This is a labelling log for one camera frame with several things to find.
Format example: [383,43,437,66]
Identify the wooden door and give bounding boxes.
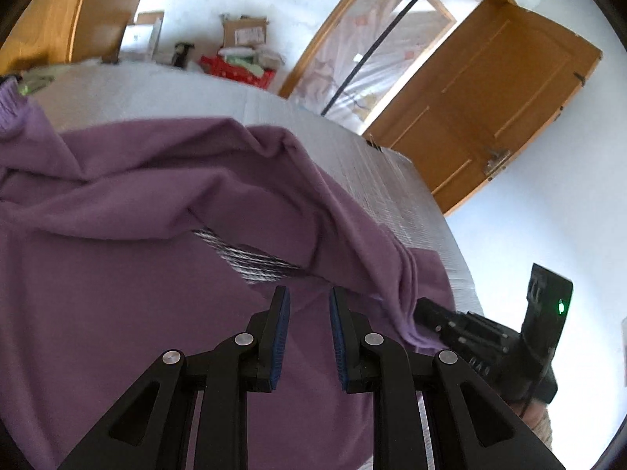
[362,0,603,216]

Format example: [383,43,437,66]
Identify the open cardboard box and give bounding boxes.
[220,14,270,52]

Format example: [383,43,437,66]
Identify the black pole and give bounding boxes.
[321,0,458,116]

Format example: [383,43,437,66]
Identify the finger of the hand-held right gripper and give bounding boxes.
[414,297,471,336]

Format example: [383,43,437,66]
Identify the purple fleece garment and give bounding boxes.
[0,76,458,470]

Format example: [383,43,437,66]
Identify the person's right forearm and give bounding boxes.
[519,399,555,451]

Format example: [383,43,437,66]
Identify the plastic-covered doorway frame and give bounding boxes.
[279,0,515,135]

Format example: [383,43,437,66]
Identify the wooden wardrobe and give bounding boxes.
[0,0,162,76]

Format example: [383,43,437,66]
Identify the metal door handle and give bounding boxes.
[482,149,511,177]

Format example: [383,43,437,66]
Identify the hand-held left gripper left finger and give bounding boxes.
[59,286,291,470]

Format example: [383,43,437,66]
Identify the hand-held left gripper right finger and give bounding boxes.
[329,286,566,470]

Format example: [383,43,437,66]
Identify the white box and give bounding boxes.
[120,11,165,62]

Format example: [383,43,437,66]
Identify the pale green packets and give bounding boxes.
[218,46,285,76]

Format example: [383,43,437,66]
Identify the red crate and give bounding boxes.
[198,54,276,91]

